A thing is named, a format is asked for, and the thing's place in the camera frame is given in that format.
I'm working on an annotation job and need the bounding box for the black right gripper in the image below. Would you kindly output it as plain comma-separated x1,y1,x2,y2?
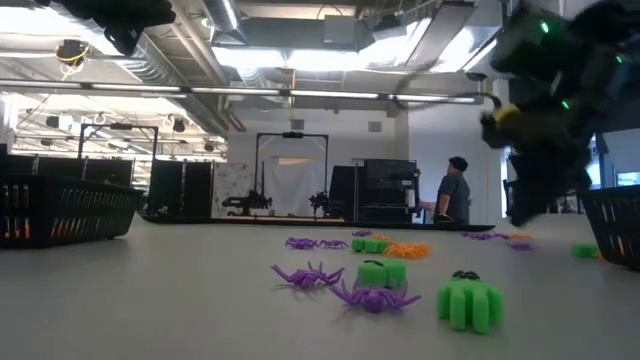
478,94,604,228

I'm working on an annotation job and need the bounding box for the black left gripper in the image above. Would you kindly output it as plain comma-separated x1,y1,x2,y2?
35,0,177,57

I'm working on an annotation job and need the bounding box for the black ceiling device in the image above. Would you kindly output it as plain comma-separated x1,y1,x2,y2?
53,38,91,67

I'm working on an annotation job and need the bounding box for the green skeleton figure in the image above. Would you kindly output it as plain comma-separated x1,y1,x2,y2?
350,237,391,254
356,258,408,290
571,243,600,260
436,270,505,336

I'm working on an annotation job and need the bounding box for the yellow tape tag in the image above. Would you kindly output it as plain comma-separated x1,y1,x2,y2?
494,103,522,123

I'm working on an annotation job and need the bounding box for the black plastic basket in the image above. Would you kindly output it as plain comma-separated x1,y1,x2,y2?
578,184,640,271
0,173,145,250

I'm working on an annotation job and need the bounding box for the person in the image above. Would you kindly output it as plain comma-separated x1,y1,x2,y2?
419,155,472,226

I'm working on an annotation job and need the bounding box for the black low partition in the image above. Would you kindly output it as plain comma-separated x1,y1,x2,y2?
0,153,135,189

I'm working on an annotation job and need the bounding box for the black equipment cabinet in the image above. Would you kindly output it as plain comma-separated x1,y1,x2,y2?
355,158,422,224

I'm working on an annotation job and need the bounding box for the black partition panel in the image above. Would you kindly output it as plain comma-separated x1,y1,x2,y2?
149,159,215,221

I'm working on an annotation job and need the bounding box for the long white light bar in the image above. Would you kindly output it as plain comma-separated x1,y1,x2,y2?
0,78,485,106

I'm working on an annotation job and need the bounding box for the white curtain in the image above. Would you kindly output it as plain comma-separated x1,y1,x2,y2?
263,155,326,217

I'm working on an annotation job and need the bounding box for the silver round ventilation duct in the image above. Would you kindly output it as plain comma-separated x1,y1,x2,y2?
39,0,249,134

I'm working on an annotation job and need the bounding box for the black rig frame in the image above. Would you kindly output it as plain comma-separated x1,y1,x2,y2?
253,131,330,219

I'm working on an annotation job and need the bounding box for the black table frame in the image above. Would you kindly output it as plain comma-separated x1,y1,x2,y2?
138,214,496,233

